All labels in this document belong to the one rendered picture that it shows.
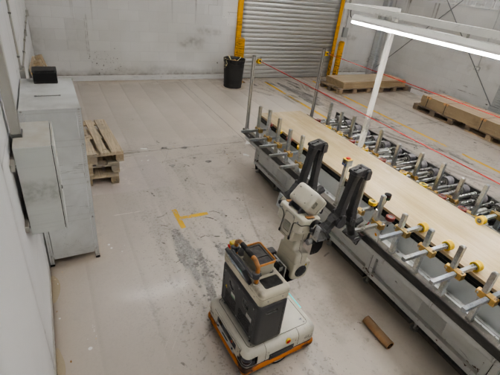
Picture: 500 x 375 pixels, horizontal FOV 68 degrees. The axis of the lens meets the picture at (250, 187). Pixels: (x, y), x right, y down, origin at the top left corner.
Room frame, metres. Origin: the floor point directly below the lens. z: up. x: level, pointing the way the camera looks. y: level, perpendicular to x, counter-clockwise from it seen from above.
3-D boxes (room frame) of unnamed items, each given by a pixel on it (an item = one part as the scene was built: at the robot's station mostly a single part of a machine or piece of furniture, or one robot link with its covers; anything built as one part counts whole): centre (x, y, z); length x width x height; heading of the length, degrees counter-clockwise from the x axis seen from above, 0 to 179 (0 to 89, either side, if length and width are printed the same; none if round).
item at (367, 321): (2.25, -1.26, 0.04); 0.30 x 0.08 x 0.08; 30
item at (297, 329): (2.12, -0.22, 0.16); 0.67 x 0.64 x 0.25; 124
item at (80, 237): (3.09, 1.83, 0.78); 0.90 x 0.45 x 1.55; 30
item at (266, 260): (2.05, -0.12, 0.87); 0.23 x 0.15 x 0.11; 34
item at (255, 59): (4.99, 0.11, 1.20); 0.15 x 0.12 x 1.00; 30
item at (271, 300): (2.06, -0.14, 0.59); 0.55 x 0.34 x 0.83; 34
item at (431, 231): (2.32, -1.38, 0.89); 0.04 x 0.04 x 0.48; 30
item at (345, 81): (11.10, -2.99, 0.23); 2.41 x 0.77 x 0.17; 121
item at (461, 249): (2.10, -1.51, 0.93); 0.04 x 0.04 x 0.48; 30
